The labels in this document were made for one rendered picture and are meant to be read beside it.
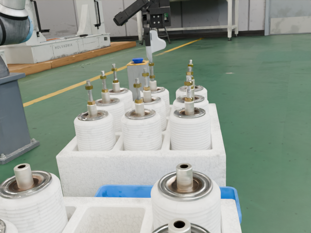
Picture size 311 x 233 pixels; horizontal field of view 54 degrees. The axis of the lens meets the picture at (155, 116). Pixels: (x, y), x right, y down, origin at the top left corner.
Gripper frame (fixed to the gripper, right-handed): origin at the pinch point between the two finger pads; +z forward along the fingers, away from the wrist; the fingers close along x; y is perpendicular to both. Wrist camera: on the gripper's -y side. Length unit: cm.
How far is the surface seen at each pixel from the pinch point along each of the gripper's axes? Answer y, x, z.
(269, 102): 59, 59, 36
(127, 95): -7.3, -1.3, 11.2
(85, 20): -92, 339, -11
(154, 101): 1.0, -13.6, 10.1
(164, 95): 3.8, -3.5, 11.3
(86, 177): -16.0, -29.2, 23.1
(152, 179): -0.3, -31.3, 23.5
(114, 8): -78, 556, -30
